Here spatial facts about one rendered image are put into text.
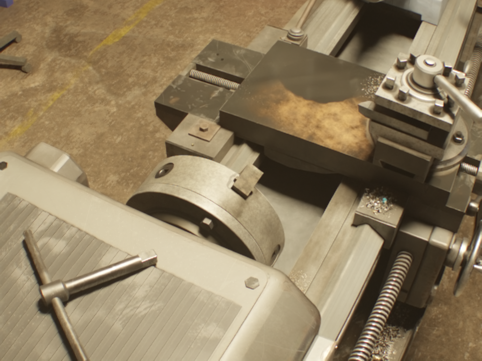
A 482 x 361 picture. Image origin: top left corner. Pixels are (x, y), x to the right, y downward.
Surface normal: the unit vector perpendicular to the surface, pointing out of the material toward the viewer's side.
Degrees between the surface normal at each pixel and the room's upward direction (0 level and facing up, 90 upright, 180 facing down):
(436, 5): 90
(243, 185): 27
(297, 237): 6
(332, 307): 36
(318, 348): 0
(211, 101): 0
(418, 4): 90
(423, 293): 90
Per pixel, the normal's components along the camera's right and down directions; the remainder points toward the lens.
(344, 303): 0.53, -0.38
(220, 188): 0.24, -0.59
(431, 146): -0.48, 0.62
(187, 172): -0.15, -0.75
